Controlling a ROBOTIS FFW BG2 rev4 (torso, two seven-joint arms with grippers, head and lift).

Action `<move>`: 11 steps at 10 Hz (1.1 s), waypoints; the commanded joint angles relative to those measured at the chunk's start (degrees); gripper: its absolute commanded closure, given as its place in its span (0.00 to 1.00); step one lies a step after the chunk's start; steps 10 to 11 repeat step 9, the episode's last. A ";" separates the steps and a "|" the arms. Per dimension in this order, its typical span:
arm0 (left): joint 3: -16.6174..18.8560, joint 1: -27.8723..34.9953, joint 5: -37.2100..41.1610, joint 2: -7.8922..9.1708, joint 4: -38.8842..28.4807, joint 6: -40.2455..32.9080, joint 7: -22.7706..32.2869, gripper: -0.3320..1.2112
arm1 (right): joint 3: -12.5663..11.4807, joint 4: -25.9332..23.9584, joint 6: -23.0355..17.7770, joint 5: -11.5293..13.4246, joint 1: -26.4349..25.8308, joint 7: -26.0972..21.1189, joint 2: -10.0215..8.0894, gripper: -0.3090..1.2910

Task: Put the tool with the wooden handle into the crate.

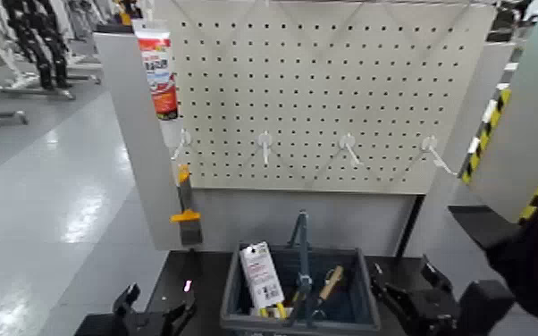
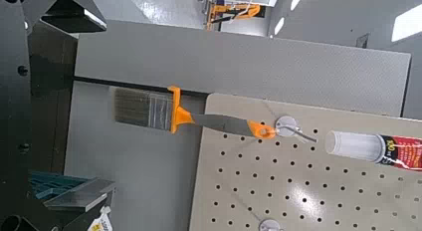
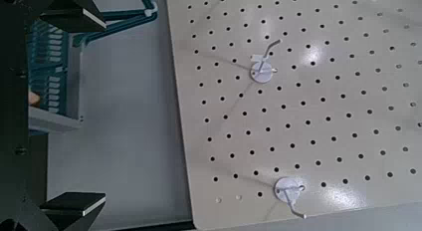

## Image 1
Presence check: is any white carded retail package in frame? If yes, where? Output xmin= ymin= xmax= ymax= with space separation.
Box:
xmin=240 ymin=241 xmax=287 ymax=310

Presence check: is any beige perforated pegboard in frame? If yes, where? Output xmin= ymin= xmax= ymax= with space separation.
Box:
xmin=154 ymin=0 xmax=498 ymax=195

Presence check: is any yellow handled tool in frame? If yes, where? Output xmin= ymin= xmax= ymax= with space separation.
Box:
xmin=259 ymin=290 xmax=300 ymax=321

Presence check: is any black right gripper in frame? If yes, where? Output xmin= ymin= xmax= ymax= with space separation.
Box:
xmin=369 ymin=254 xmax=462 ymax=336

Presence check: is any green trowel with wooden handle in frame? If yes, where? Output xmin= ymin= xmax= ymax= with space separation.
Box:
xmin=307 ymin=265 xmax=345 ymax=323

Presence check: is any light grey partition panel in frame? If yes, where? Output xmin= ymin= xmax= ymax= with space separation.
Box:
xmin=402 ymin=42 xmax=517 ymax=264

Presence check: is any black robot on stand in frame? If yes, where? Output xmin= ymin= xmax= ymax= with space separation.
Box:
xmin=2 ymin=0 xmax=74 ymax=90

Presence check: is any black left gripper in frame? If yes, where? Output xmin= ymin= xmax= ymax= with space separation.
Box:
xmin=74 ymin=282 xmax=198 ymax=336

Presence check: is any black frame post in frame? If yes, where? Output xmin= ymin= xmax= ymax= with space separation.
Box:
xmin=392 ymin=194 xmax=426 ymax=258

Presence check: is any grey pillar with hazard tape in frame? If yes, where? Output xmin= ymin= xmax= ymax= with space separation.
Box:
xmin=460 ymin=0 xmax=538 ymax=224

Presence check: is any grey wheeled stand base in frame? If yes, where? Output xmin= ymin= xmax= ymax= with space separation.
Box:
xmin=0 ymin=83 xmax=77 ymax=102

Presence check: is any grey panel below pegboard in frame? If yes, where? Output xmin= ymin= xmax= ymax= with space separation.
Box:
xmin=189 ymin=187 xmax=418 ymax=258

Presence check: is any white pegboard hook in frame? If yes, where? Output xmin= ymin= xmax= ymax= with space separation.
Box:
xmin=339 ymin=132 xmax=363 ymax=167
xmin=171 ymin=129 xmax=193 ymax=163
xmin=256 ymin=130 xmax=274 ymax=166
xmin=421 ymin=136 xmax=458 ymax=177

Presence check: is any grey plastic crate with handle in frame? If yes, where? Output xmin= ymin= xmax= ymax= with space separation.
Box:
xmin=219 ymin=210 xmax=382 ymax=336

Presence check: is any red and white sealant tube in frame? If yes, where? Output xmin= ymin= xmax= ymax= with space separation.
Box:
xmin=132 ymin=19 xmax=183 ymax=147

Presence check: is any paintbrush with orange grey handle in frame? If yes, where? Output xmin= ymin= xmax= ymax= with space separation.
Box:
xmin=170 ymin=164 xmax=204 ymax=247

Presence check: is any orange background machine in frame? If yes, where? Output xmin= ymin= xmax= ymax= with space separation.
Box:
xmin=117 ymin=0 xmax=137 ymax=27

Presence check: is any grey side partition panel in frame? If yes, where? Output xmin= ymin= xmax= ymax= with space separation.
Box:
xmin=94 ymin=31 xmax=190 ymax=251

